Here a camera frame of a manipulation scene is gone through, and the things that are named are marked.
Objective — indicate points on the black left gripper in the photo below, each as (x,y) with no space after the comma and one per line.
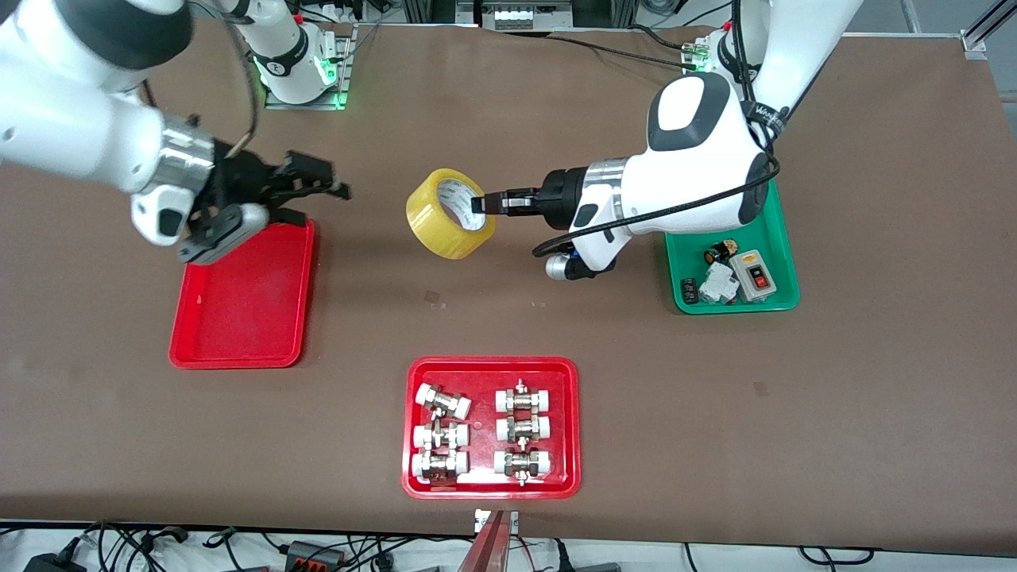
(562,193)

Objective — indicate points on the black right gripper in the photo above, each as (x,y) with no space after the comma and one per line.
(241,177)

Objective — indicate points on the yellow packing tape roll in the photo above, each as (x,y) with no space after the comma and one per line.
(429,218)

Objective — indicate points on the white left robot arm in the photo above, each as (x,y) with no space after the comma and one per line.
(691,183)

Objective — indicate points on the empty red plastic tray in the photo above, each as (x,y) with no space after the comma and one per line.
(246,302)

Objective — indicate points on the red tray with fittings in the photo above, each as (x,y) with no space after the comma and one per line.
(483,381)

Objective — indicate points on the green plastic tray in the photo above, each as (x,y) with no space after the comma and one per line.
(783,262)

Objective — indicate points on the grey terminal device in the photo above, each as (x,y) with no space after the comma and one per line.
(524,16)

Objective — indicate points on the white metal pipe fitting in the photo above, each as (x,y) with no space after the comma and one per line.
(523,398)
(523,429)
(523,463)
(443,401)
(441,436)
(439,465)

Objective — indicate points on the small black copper coil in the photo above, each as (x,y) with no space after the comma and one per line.
(721,253)

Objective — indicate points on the white circuit breaker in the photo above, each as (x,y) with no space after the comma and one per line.
(717,284)

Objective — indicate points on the red aluminium bar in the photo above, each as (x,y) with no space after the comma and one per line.
(485,548)

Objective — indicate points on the grey power box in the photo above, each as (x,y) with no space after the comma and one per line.
(314,554)

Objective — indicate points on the black power adapter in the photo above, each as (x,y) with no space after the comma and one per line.
(52,562)

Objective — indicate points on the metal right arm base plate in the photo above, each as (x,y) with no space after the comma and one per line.
(346,71)

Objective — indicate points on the grey switch box red button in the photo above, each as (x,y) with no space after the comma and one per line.
(759,278)

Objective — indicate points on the small metal bracket plate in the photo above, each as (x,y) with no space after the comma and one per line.
(479,520)

